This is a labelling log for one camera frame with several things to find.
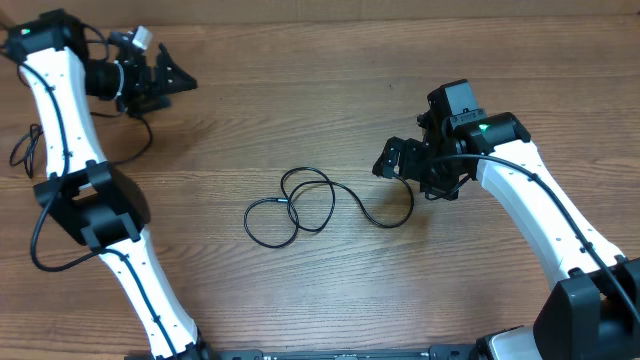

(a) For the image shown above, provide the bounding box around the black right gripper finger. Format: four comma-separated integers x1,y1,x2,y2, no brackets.
372,158,398,179
382,137,407,160

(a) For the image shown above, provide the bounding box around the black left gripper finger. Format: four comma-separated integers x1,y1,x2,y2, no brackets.
152,43,198,96
127,96,171,115

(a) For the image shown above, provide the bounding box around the black cable with barrel plug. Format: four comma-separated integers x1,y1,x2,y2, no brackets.
243,164,416,250

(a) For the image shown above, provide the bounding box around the black usb cable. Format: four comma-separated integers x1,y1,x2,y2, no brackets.
8,112,154,180

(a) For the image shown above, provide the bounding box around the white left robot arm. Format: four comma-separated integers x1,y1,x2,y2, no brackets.
3,9,214,359

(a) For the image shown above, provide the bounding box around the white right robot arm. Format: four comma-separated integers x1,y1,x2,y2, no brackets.
372,110,639,359

